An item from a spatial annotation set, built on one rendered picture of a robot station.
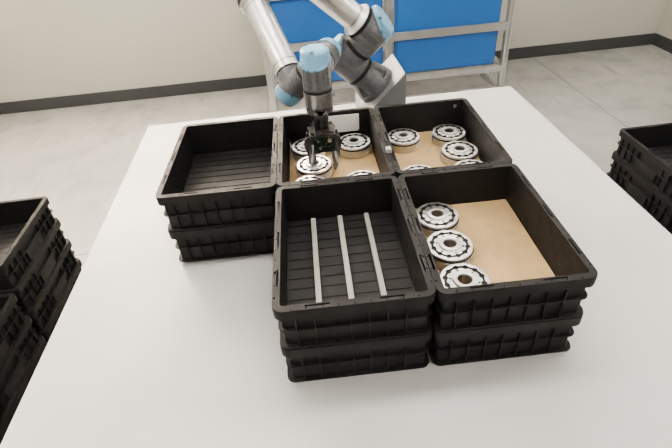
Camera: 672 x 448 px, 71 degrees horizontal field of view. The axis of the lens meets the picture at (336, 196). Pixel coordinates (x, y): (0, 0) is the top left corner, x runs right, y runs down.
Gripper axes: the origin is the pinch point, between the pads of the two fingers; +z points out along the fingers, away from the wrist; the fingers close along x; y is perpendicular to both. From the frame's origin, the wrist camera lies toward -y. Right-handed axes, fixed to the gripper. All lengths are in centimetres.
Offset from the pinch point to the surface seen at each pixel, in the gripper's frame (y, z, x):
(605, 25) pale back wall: -290, 63, 263
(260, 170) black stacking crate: -4.2, 2.1, -19.5
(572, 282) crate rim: 60, -7, 42
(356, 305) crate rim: 60, -8, 3
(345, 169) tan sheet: 0.1, 2.0, 5.9
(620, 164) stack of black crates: -40, 38, 123
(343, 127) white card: -18.0, -2.4, 7.2
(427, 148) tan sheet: -7.2, 2.0, 32.1
